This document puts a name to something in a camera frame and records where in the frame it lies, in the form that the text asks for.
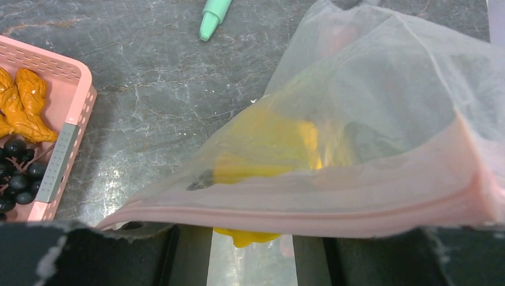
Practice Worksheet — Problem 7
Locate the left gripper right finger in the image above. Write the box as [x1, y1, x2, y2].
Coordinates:
[293, 227, 504, 285]

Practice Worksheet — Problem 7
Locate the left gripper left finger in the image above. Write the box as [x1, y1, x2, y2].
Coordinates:
[1, 221, 212, 285]

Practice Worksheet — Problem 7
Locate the black grape bunch toy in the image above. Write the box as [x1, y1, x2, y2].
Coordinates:
[1, 138, 48, 222]

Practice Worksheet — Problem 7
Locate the orange wrinkled fruit toy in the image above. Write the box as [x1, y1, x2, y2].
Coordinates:
[1, 68, 58, 144]

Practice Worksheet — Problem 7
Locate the clear zip top bag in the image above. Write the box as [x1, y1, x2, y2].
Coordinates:
[98, 1, 504, 248]

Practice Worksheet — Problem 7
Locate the yellow starfruit toy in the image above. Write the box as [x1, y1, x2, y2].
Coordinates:
[211, 106, 356, 250]

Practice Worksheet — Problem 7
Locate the pink plastic basket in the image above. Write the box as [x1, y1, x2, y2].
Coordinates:
[1, 36, 97, 222]

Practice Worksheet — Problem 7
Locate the mint green toy microphone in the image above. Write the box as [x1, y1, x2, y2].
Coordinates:
[199, 0, 232, 42]

